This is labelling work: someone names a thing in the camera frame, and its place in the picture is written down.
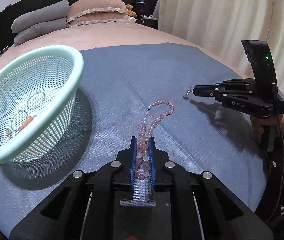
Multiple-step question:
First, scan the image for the orange bead bracelet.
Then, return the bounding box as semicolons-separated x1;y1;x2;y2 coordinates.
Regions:
17;115;38;132

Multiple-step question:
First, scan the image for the grey pillow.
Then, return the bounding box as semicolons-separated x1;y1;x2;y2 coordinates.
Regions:
11;0;70;34
14;18;68;47

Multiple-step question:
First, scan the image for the pink beaded necklace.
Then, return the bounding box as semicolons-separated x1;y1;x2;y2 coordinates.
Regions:
134;100;175;180

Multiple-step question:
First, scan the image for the small silver earring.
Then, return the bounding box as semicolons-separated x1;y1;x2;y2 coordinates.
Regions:
183;87;194;99

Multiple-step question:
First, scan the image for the cream curtain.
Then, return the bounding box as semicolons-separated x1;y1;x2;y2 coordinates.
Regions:
159;0;284;94

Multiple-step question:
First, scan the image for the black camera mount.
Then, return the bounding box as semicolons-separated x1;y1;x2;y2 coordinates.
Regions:
241;40;278;102

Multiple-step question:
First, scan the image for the pink frilled pillow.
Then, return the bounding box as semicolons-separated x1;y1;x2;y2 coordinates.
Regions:
68;12;130;27
66;0;127;23

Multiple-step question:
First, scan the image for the white charger with cable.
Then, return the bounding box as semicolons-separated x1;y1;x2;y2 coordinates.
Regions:
127;17;144;25

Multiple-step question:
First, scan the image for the green bangle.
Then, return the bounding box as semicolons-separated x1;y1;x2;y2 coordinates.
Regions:
26;92;46;110

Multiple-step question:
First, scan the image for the person's right hand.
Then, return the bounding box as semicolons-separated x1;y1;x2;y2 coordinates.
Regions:
251;114;284;138

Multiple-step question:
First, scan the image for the blue-grey cloth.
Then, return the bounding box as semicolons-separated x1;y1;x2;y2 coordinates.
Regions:
0;42;268;238

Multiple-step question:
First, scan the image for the brown teddy bear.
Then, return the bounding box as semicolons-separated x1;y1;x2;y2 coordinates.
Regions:
126;4;137;18

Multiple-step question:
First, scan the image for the mint green plastic basket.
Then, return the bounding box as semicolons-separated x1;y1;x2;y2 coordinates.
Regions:
0;45;84;165

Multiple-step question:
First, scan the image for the black bedside table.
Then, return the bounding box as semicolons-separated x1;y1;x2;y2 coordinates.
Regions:
137;16;158;29

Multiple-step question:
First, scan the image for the upper grey pillow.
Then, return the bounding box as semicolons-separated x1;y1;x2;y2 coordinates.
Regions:
11;0;70;34

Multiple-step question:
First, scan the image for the upper pink frilled pillow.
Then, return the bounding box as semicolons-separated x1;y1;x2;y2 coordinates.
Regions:
66;0;127;23

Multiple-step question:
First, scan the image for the lower pink frilled pillow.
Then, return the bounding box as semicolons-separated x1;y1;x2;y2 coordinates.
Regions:
68;12;130;27

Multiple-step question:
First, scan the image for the lower grey pillow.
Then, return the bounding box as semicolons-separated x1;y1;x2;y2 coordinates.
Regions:
14;18;68;47

